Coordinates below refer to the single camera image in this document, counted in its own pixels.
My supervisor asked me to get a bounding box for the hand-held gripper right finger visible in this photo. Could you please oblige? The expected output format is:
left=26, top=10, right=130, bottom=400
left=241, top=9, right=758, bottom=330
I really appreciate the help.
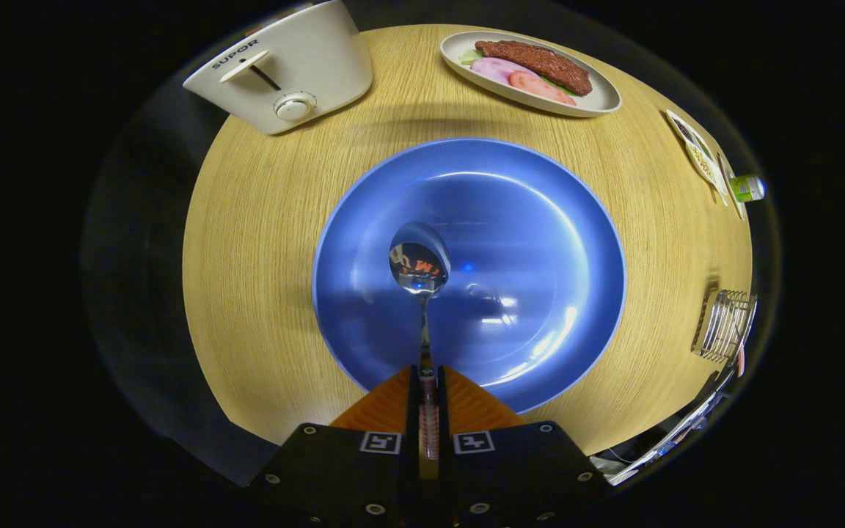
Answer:
left=437, top=364, right=614, bottom=528

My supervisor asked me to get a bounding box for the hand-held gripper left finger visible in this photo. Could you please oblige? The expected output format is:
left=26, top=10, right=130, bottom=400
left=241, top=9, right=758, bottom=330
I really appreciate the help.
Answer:
left=246, top=364, right=423, bottom=528

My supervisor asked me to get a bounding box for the spoon with checkered handle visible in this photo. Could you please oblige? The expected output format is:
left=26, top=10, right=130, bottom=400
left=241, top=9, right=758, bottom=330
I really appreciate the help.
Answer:
left=389, top=222, right=451, bottom=461

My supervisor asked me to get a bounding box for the blue round plate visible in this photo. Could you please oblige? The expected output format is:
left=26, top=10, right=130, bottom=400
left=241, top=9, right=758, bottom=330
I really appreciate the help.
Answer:
left=312, top=138, right=626, bottom=415

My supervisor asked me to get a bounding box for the white flat device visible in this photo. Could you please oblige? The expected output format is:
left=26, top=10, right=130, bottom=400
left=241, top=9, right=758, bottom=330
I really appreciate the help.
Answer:
left=606, top=367, right=735, bottom=486

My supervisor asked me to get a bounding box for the square metal basket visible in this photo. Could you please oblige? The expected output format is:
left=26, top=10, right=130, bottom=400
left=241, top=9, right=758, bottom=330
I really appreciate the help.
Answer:
left=690, top=281, right=758, bottom=365

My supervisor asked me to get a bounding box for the reddish pink ham slice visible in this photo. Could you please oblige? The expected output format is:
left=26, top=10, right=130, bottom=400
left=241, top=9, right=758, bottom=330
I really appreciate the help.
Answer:
left=508, top=70, right=577, bottom=106

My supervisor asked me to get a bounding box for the pale pink ham slice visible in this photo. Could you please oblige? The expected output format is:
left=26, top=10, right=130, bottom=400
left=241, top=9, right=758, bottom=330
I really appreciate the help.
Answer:
left=470, top=57, right=541, bottom=87

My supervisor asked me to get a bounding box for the white oval plate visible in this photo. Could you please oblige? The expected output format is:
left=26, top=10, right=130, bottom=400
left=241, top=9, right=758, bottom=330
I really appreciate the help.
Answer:
left=440, top=31, right=622, bottom=118

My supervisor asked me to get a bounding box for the white toaster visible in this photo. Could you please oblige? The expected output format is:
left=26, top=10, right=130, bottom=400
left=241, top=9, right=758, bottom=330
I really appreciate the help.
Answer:
left=183, top=0, right=373, bottom=136

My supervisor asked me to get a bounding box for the brown meat slice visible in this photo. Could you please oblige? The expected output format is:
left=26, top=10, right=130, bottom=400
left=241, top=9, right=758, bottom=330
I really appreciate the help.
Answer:
left=475, top=40, right=593, bottom=97

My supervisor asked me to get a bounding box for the white divided tray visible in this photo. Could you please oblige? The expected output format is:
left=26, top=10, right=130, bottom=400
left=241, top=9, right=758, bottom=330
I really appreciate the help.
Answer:
left=666, top=109, right=730, bottom=208

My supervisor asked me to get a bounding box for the silver bottle with green label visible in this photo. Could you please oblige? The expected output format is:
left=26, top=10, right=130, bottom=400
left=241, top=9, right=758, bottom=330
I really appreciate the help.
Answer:
left=729, top=174, right=767, bottom=203

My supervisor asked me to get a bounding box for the small white dish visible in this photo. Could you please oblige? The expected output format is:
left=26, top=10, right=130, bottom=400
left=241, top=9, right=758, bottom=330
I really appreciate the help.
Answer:
left=716, top=150, right=747, bottom=221

